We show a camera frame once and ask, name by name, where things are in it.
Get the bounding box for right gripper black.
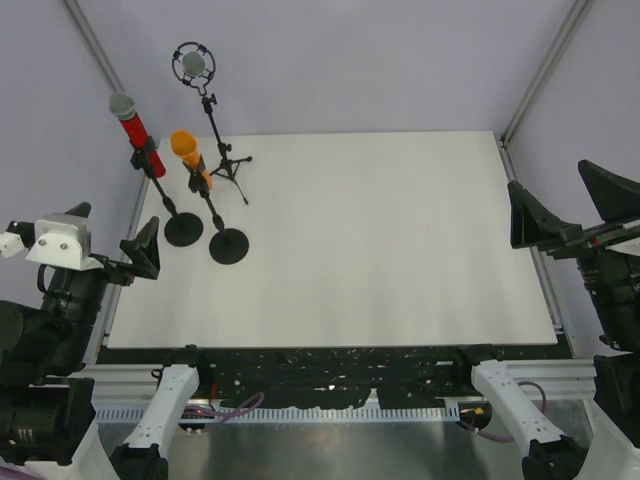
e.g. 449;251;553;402
508;153;640;342

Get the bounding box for orange microphone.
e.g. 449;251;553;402
170;130;213;191

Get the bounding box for black round-base mic stand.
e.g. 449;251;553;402
183;159;249;265

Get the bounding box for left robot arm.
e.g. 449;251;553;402
1;202;214;479

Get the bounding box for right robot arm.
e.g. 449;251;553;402
452;159;639;479

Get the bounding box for black round-base stand left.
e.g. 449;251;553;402
130;136;204;247

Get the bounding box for red microphone silver grille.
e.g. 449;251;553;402
109;92;166;178

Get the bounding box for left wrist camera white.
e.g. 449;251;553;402
1;213;102;271

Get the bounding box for white slotted cable duct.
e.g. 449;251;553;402
96;403;460;424

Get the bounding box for black tripod stand shock mount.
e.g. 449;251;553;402
171;41;253;205

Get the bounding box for right aluminium frame post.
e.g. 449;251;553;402
500;0;595;148

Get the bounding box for aluminium frame post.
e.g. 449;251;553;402
60;0;125;92
500;0;595;148

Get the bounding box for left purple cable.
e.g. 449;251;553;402
199;392;265;431

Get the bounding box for left aluminium frame post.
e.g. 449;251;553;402
60;0;125;92

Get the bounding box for black front rail base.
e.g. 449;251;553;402
94;344;576;409

